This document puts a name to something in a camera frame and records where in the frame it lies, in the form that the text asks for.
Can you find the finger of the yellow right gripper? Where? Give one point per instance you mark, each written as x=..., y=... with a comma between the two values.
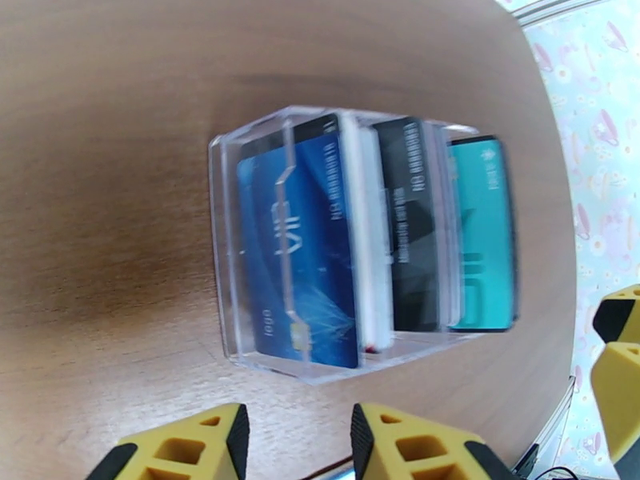
x=622, y=393
x=620, y=316

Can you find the aluminium right corner post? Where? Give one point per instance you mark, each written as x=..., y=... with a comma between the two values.
x=575, y=6

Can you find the clear acrylic card stand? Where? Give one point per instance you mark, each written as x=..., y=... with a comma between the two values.
x=225, y=243

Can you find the teal plastic card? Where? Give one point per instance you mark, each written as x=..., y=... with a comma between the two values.
x=485, y=233

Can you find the aluminium right floor rail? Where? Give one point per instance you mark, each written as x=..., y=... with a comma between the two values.
x=557, y=423

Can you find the blue VIP card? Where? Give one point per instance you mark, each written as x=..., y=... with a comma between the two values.
x=320, y=243

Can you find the black plastic card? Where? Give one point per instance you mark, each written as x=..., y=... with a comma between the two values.
x=410, y=218

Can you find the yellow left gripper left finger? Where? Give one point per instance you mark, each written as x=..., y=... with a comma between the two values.
x=200, y=448

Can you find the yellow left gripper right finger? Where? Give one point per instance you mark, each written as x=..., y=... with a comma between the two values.
x=415, y=453

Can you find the white card stack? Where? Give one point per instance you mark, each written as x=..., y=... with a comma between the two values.
x=367, y=233

